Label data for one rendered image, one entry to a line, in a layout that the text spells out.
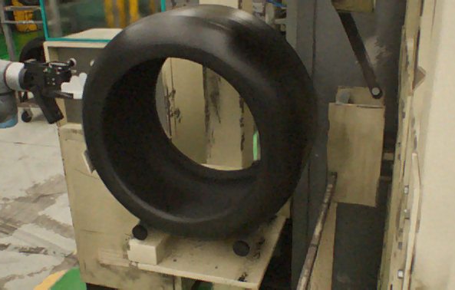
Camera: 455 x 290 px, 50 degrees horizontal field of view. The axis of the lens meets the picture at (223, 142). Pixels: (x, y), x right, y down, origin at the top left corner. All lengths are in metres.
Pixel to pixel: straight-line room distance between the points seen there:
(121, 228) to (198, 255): 0.96
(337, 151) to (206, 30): 0.55
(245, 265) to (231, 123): 0.44
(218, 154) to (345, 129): 0.43
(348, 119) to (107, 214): 1.31
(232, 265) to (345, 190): 0.39
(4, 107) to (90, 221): 1.01
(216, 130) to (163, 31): 0.53
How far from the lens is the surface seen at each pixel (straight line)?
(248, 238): 1.26
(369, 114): 1.36
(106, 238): 2.39
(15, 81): 1.45
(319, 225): 1.16
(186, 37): 1.07
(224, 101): 1.50
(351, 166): 1.42
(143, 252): 1.37
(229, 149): 1.55
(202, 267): 1.36
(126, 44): 1.14
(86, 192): 2.32
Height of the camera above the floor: 1.59
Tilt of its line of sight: 21 degrees down
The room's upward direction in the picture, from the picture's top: 2 degrees counter-clockwise
